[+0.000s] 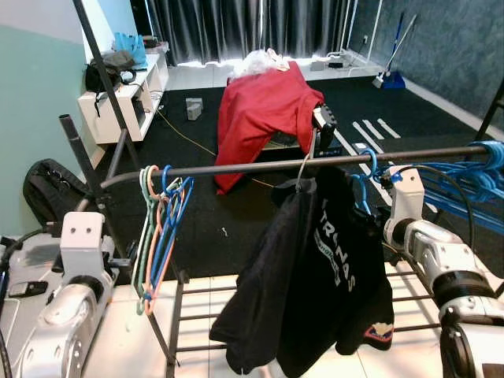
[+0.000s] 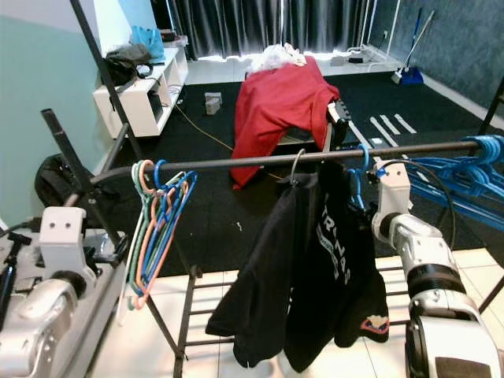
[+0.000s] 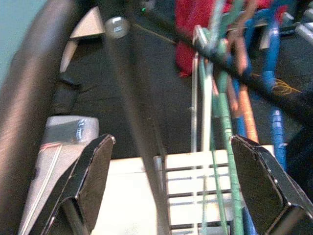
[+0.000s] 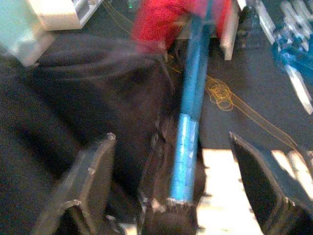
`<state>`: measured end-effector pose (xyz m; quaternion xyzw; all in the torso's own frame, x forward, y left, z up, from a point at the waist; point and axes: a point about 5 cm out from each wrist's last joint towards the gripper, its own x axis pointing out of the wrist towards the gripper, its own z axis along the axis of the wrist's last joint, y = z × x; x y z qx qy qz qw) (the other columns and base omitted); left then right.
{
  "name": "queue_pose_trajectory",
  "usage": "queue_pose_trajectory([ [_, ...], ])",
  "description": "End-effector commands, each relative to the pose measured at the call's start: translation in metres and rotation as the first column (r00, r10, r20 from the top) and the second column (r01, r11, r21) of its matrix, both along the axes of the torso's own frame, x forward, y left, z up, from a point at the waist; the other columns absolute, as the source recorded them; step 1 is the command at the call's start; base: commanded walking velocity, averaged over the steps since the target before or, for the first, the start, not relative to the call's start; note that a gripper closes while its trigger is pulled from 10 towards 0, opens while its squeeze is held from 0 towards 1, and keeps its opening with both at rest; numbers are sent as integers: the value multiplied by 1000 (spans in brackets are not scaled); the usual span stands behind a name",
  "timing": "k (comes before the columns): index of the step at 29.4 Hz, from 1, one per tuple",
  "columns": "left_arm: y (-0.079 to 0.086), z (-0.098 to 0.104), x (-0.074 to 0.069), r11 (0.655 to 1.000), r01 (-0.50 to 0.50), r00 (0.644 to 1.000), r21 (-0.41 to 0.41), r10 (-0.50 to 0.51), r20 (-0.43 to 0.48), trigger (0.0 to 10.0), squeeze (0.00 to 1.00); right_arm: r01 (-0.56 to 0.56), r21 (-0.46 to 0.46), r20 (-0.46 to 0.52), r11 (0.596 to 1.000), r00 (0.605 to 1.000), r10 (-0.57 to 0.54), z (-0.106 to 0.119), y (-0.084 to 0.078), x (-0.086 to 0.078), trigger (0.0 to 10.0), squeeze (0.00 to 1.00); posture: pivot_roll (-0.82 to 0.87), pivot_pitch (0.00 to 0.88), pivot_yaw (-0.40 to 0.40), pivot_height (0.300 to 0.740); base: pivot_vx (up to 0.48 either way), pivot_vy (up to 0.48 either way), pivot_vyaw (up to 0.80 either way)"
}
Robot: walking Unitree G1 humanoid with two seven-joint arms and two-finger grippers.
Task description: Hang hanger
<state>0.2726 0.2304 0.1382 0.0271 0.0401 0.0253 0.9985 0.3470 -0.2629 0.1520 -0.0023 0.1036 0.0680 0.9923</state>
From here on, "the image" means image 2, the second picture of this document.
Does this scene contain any black shirt white print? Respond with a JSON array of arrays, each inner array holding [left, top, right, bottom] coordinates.
[[283, 161, 391, 373]]

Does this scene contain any black hanger grey hook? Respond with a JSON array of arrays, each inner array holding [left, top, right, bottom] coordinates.
[[272, 148, 312, 194]]

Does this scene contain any thin orange hanger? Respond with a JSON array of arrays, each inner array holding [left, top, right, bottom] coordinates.
[[135, 161, 183, 300]]

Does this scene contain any thin green hanger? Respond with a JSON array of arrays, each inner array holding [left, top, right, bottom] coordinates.
[[124, 160, 162, 309]]

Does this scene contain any long white floor tape strip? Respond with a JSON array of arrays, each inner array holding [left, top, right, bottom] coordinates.
[[368, 118, 395, 147]]

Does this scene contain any black white machine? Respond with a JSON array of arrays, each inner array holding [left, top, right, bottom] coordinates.
[[283, 94, 357, 154]]

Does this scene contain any red cloth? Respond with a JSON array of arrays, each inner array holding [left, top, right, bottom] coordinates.
[[230, 55, 341, 190]]

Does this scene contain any blue broom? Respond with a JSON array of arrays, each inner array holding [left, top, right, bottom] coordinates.
[[391, 6, 436, 85]]

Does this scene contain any dark metal clothes rack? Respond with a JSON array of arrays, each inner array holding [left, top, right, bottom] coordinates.
[[41, 0, 504, 378]]

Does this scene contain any white power strip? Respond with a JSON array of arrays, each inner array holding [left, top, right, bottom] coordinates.
[[329, 45, 367, 67]]

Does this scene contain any white plastic bag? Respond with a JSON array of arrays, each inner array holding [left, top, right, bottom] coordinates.
[[250, 43, 308, 73]]

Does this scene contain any small grey box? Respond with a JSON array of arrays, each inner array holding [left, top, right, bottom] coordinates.
[[204, 91, 224, 116]]

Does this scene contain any black backpack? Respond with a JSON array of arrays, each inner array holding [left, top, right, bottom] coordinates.
[[34, 154, 95, 209]]

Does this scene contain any black curtain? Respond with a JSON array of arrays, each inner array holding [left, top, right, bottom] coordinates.
[[165, 0, 371, 62]]

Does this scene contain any white shelf cabinet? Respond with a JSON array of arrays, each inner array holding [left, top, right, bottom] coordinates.
[[92, 47, 190, 139]]

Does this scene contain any light blue bag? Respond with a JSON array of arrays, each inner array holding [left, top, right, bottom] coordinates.
[[130, 25, 166, 64]]

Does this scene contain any black bag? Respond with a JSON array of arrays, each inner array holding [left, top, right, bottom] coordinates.
[[104, 43, 157, 86]]

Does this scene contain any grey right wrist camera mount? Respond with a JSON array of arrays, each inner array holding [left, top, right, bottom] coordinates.
[[372, 160, 414, 237]]

